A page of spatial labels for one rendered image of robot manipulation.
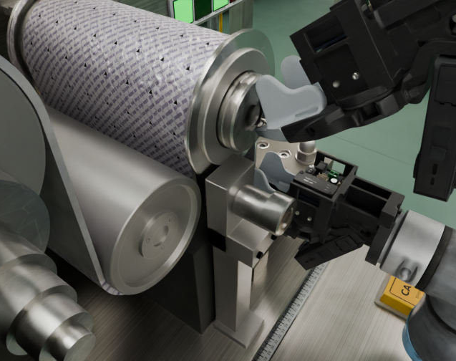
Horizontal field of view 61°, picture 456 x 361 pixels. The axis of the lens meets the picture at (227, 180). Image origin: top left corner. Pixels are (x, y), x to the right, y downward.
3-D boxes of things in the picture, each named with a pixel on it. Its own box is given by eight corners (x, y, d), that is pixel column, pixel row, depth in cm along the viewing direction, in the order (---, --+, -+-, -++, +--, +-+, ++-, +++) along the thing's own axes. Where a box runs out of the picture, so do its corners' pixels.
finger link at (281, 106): (233, 89, 37) (313, 46, 30) (264, 141, 38) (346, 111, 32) (215, 102, 35) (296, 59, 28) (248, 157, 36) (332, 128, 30)
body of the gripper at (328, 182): (313, 146, 47) (414, 185, 42) (303, 195, 53) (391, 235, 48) (283, 181, 43) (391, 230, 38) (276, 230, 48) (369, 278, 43)
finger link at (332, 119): (295, 109, 34) (388, 70, 28) (304, 125, 35) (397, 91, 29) (270, 134, 31) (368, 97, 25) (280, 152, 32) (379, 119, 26)
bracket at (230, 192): (248, 352, 55) (261, 208, 34) (212, 326, 58) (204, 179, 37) (266, 324, 58) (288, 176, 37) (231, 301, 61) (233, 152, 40)
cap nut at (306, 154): (310, 167, 64) (314, 146, 61) (290, 159, 66) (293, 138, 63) (319, 155, 66) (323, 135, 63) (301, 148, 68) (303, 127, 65)
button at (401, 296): (424, 326, 58) (430, 318, 56) (379, 301, 61) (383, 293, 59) (436, 291, 62) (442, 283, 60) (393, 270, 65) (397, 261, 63)
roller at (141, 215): (126, 318, 36) (95, 238, 28) (-23, 203, 47) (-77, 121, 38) (204, 235, 43) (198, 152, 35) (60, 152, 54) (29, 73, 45)
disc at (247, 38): (195, 207, 38) (179, 71, 28) (190, 205, 38) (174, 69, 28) (270, 131, 47) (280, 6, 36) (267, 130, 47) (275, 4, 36)
